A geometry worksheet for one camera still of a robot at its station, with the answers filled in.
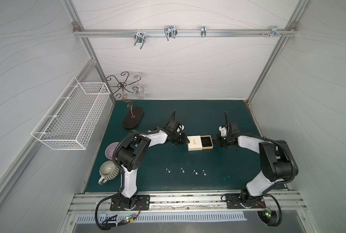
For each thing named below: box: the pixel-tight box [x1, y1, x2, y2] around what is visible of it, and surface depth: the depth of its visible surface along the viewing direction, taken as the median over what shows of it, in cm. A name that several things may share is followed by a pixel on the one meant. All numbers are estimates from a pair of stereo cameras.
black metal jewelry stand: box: [105, 71, 144, 129], surface depth 107 cm
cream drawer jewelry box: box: [186, 134, 214, 151], surface depth 95 cm
